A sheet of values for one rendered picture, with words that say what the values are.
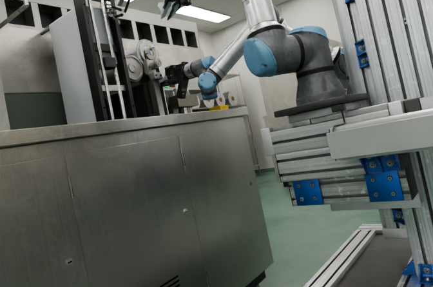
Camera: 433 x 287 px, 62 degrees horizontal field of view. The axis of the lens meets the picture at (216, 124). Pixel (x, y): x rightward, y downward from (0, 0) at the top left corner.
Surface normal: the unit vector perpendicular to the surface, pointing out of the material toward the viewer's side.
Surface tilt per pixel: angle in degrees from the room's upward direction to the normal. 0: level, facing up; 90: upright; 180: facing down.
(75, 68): 90
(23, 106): 90
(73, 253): 90
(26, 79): 90
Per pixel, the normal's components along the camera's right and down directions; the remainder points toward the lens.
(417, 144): -0.61, 0.09
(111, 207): 0.79, -0.18
